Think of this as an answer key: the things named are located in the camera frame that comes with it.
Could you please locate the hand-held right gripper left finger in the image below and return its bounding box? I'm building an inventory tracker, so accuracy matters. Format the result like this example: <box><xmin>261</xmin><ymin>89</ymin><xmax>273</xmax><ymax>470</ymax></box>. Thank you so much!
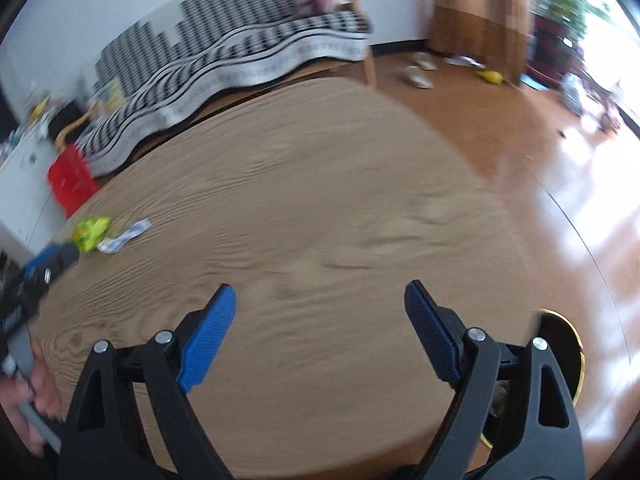
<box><xmin>57</xmin><ymin>284</ymin><xmax>237</xmax><ymax>480</ymax></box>

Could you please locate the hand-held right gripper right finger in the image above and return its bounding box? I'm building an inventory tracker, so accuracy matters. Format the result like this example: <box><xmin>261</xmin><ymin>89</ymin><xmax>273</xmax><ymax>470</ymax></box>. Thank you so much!
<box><xmin>404</xmin><ymin>280</ymin><xmax>587</xmax><ymax>480</ymax></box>

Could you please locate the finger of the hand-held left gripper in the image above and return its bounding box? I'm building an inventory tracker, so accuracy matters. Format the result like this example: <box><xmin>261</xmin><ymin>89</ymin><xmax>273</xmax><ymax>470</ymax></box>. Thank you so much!
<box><xmin>26</xmin><ymin>242</ymin><xmax>82</xmax><ymax>281</ymax></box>

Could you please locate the yellow green wrapper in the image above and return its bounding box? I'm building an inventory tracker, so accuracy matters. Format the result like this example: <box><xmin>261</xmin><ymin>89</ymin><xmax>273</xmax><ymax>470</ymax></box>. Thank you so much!
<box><xmin>72</xmin><ymin>215</ymin><xmax>112</xmax><ymax>254</ymax></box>

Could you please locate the black bin with gold rim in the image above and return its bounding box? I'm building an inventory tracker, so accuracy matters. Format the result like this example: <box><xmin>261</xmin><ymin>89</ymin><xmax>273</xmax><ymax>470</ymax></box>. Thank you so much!
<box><xmin>477</xmin><ymin>308</ymin><xmax>585</xmax><ymax>450</ymax></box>

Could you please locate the person's left hand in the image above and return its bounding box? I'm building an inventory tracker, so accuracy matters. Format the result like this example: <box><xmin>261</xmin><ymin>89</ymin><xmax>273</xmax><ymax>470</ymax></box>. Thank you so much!
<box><xmin>0</xmin><ymin>354</ymin><xmax>64</xmax><ymax>457</ymax></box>

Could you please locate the white cabinet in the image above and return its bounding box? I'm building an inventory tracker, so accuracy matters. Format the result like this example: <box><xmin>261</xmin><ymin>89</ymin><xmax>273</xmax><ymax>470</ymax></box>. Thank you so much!
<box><xmin>0</xmin><ymin>127</ymin><xmax>68</xmax><ymax>261</ymax></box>

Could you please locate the silver white wrapper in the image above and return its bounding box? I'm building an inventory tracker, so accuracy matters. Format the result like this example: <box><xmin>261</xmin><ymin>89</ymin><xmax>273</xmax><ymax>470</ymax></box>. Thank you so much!
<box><xmin>96</xmin><ymin>219</ymin><xmax>152</xmax><ymax>256</ymax></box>

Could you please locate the yellow green item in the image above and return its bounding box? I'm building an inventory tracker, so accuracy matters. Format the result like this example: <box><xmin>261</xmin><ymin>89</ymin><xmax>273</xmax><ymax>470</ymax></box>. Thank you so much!
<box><xmin>27</xmin><ymin>91</ymin><xmax>53</xmax><ymax>123</ymax></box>

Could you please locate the colourful book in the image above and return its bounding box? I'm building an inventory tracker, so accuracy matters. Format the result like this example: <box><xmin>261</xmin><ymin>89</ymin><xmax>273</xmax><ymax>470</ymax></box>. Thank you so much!
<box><xmin>90</xmin><ymin>80</ymin><xmax>125</xmax><ymax>113</ymax></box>

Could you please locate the round wooden table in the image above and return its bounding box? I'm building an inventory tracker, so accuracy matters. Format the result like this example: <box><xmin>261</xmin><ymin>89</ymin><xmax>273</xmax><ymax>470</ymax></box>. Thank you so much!
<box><xmin>30</xmin><ymin>76</ymin><xmax>538</xmax><ymax>480</ymax></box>

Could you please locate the chair with patterned blanket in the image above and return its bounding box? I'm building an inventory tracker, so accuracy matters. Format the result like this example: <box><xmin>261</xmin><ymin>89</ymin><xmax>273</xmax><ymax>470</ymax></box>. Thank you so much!
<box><xmin>77</xmin><ymin>0</ymin><xmax>373</xmax><ymax>178</ymax></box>

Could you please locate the clear plastic bag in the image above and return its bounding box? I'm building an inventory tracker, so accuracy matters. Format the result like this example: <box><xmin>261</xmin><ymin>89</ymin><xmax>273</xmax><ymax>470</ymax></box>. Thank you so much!
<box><xmin>561</xmin><ymin>74</ymin><xmax>588</xmax><ymax>117</ymax></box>

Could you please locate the dark red plant pot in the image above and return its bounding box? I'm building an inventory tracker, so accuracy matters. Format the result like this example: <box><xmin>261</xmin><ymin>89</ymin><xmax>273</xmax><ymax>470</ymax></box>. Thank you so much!
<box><xmin>525</xmin><ymin>12</ymin><xmax>586</xmax><ymax>86</ymax></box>

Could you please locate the brown curtain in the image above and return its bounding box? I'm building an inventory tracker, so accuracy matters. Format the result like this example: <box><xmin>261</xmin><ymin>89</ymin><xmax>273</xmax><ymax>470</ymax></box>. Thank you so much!
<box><xmin>429</xmin><ymin>0</ymin><xmax>533</xmax><ymax>86</ymax></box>

